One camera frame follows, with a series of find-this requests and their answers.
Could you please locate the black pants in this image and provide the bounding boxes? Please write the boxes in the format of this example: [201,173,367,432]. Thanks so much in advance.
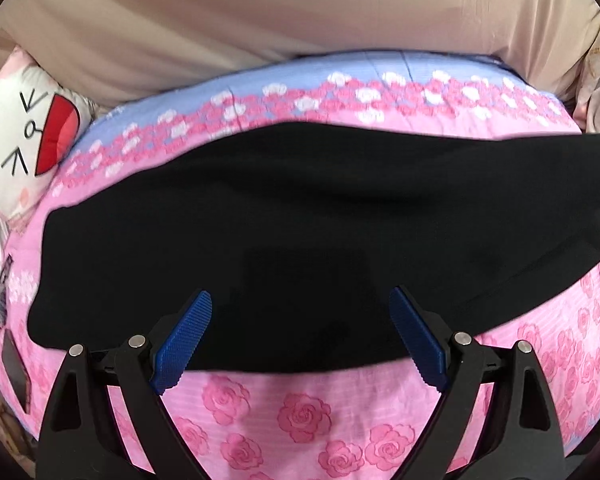
[28,122,600,374]

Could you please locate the black smartphone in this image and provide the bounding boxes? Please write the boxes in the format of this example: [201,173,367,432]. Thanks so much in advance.
[1,330,31,414]

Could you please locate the pink floral bed sheet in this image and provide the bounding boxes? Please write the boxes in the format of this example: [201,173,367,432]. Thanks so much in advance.
[0,53,600,479]

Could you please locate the white cat face pillow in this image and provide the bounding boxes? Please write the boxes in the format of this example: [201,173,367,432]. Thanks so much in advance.
[0,48,95,230]

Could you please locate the beige curtain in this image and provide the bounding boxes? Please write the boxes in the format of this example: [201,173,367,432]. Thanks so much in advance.
[0,0,600,106]

